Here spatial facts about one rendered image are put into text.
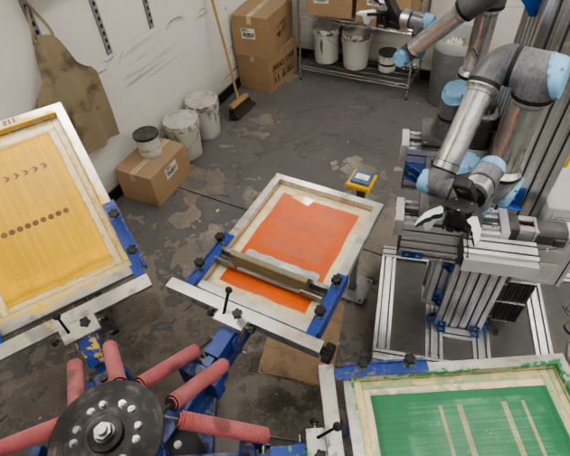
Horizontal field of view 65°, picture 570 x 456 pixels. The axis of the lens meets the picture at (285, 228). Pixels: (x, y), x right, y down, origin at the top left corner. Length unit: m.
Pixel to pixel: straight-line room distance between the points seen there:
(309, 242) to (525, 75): 1.10
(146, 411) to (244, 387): 1.46
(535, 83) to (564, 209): 0.72
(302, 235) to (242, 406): 1.10
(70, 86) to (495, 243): 2.77
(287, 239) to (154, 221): 1.83
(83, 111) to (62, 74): 0.29
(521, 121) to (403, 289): 1.57
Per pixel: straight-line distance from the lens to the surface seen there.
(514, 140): 1.58
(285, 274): 1.82
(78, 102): 3.50
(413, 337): 2.70
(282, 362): 2.78
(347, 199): 2.22
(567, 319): 3.05
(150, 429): 1.33
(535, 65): 1.46
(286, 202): 2.25
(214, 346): 1.70
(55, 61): 3.37
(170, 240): 3.53
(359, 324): 2.94
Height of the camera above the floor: 2.50
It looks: 46 degrees down
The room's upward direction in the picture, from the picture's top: 4 degrees counter-clockwise
